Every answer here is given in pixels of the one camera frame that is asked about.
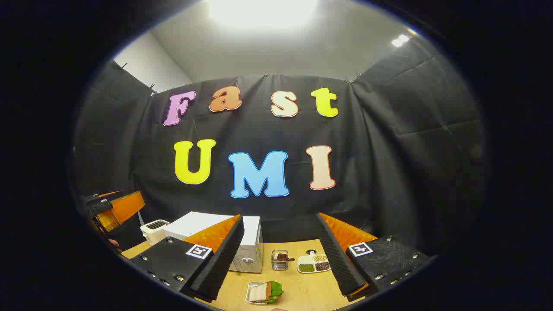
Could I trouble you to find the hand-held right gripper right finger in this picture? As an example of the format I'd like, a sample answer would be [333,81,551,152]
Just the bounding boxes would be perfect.
[315,212,432,302]

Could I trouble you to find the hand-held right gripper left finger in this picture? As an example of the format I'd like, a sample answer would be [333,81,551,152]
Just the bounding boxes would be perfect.
[129,214,245,303]

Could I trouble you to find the white microwave oven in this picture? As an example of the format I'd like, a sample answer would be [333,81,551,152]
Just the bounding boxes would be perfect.
[163,211,264,273]

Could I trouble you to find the sandwich with lettuce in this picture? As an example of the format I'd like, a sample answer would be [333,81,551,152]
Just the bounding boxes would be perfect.
[250,281,284,304]

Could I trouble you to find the white divided dish of beans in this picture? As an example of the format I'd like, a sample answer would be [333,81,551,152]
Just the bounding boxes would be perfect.
[297,251,331,274]

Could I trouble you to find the white toaster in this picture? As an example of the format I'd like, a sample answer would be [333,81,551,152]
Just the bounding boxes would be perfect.
[140,219,170,246]

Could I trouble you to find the small white rectangular tray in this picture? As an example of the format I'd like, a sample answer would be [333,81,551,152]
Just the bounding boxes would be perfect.
[245,281,268,305]

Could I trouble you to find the black backdrop cloth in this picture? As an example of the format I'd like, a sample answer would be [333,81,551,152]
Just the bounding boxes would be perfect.
[71,41,491,260]

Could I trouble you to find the large ceiling light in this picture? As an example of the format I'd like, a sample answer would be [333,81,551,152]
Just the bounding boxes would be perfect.
[208,0,319,27]

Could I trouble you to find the metal wire basket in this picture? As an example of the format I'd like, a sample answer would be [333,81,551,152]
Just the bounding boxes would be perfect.
[271,250,289,271]

